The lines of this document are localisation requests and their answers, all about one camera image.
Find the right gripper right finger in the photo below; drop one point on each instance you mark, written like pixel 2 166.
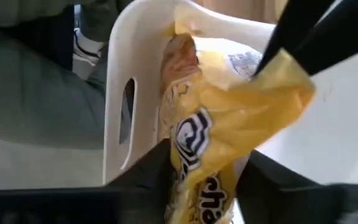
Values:
pixel 275 199

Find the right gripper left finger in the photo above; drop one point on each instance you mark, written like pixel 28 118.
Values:
pixel 120 202

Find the person's shoe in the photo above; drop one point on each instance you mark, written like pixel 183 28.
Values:
pixel 87 46

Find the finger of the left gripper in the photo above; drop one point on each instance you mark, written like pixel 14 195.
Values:
pixel 346 34
pixel 291 25

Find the yellow Maruchan noodle pack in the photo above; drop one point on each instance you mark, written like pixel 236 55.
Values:
pixel 244 124
pixel 179 62

